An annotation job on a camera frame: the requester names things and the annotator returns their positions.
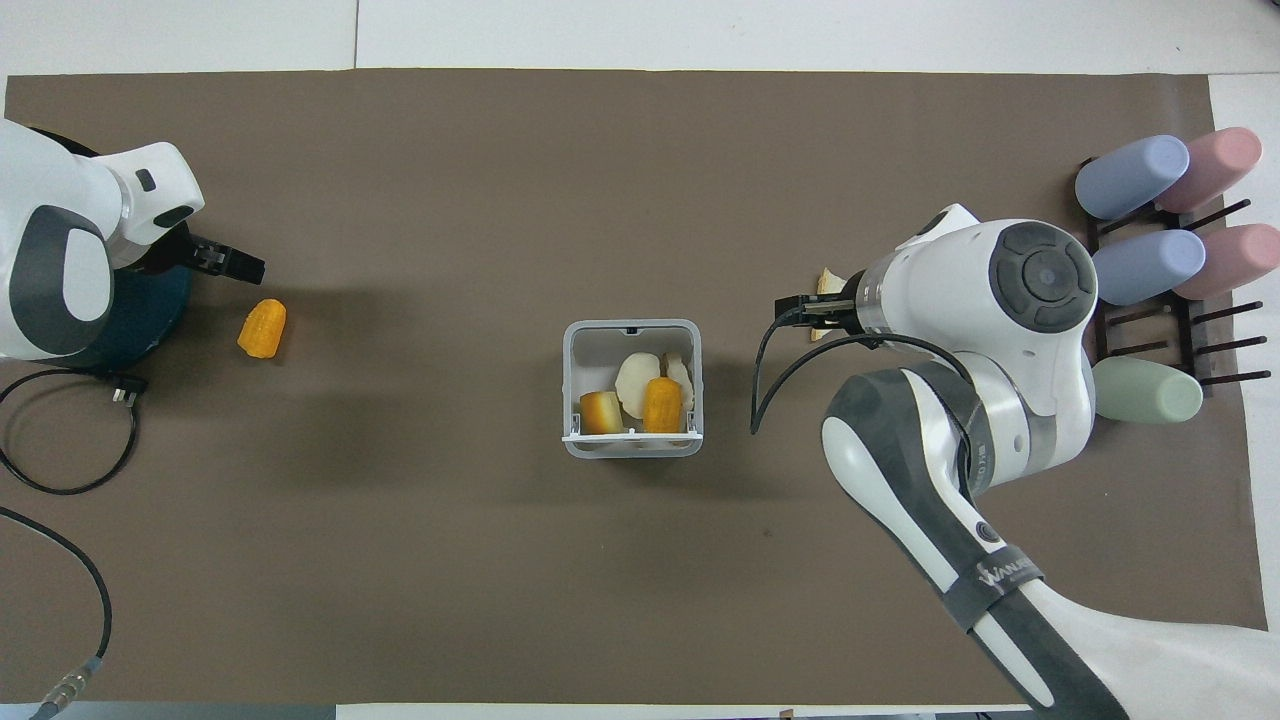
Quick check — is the black cable with plug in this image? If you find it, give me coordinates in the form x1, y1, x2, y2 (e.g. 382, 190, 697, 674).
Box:
0, 368, 152, 497

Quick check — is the orange bread piece on table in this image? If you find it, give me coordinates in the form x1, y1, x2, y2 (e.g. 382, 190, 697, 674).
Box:
237, 298, 288, 359

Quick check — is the black cable with metal connector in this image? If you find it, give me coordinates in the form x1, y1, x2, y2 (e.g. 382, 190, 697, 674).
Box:
0, 505, 114, 720

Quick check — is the pink cup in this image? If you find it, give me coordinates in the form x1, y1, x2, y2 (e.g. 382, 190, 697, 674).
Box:
1154, 126, 1264, 214
1171, 222, 1280, 302

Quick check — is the small grey white bin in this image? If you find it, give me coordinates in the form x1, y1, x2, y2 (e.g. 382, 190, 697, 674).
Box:
562, 319, 704, 460

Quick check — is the orange and white food piece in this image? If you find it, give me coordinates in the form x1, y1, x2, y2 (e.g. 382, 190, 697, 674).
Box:
579, 390, 627, 436

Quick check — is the orange bread in basket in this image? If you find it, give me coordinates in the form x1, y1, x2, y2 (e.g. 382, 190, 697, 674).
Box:
643, 376, 685, 434

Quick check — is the blue cup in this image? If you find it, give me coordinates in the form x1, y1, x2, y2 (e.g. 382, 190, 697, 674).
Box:
1074, 134, 1192, 222
1091, 229, 1208, 307

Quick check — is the dark teal round appliance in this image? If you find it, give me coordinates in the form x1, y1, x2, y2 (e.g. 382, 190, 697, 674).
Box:
22, 125, 194, 374

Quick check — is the white round food slice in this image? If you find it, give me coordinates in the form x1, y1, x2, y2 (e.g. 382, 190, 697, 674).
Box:
613, 352, 664, 422

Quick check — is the green cup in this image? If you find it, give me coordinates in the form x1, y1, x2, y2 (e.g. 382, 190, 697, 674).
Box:
1091, 356, 1205, 425

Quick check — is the black cup rack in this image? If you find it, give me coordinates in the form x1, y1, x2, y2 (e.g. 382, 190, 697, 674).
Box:
1076, 155, 1274, 401

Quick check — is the beige peel piece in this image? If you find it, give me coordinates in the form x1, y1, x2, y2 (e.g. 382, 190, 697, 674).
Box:
809, 267, 847, 344

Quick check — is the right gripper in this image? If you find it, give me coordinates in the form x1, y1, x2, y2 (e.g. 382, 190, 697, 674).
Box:
800, 278, 863, 337

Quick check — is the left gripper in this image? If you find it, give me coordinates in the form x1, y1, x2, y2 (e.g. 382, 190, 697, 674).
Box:
138, 222, 203, 275

